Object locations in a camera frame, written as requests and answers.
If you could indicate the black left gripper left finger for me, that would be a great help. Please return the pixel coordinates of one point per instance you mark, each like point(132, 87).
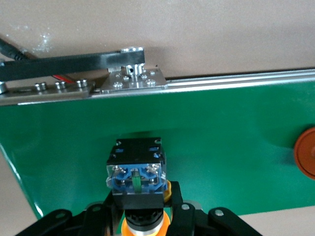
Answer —
point(73, 221)

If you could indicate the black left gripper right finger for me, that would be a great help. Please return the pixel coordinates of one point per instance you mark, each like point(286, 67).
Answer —
point(197, 221)

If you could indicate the black barrel power plug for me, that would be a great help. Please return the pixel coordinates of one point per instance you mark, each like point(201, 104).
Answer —
point(12, 50)

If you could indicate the orange cylinder with white print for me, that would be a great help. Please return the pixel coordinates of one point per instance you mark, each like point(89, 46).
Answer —
point(306, 155)

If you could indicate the green belt conveyor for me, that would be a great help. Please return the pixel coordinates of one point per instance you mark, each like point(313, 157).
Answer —
point(209, 127)

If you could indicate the yellow push button switch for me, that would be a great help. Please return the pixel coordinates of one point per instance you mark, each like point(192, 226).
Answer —
point(135, 157)

